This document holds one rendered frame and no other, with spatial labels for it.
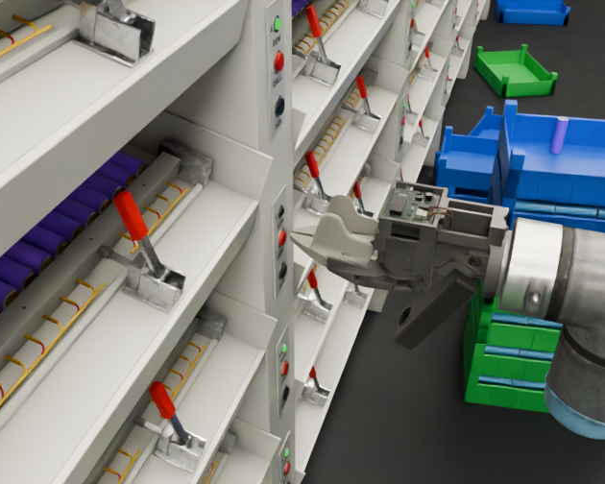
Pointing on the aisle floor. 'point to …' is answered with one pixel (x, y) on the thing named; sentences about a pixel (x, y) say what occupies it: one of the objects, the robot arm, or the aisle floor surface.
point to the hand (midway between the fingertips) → (302, 241)
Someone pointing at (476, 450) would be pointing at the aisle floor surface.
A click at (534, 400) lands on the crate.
